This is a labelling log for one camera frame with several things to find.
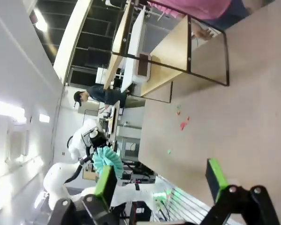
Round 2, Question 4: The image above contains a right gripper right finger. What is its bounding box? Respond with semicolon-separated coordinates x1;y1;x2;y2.
206;158;281;225

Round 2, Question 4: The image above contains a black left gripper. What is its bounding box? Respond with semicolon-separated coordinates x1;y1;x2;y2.
89;130;109;149

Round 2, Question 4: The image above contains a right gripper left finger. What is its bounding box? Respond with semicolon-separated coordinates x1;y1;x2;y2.
49;165;118;225

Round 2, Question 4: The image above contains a teal chenille duster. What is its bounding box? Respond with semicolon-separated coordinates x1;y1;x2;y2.
92;146;124;176

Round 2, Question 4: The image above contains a person's left hand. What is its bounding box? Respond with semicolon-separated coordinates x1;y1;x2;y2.
191;22;215;41

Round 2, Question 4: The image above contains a background workbench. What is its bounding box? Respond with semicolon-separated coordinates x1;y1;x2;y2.
97;100;122;141

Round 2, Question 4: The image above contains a black controller box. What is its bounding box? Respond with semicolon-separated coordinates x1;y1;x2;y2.
130;201;153;222

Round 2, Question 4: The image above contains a person in dark jacket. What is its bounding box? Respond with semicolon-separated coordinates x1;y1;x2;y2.
74;84;127;110

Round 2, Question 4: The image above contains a white table with white legs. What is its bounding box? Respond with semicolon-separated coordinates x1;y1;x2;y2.
120;4;148;92

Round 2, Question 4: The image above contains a person in pink hoodie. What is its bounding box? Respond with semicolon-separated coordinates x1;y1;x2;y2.
146;0;251;30

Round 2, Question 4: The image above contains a black corrugated cable hose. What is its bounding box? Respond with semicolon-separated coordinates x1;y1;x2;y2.
63;153;94;186

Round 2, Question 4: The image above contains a two-tier wooden shelf black frame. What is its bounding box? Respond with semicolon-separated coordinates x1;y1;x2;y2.
103;0;230;104

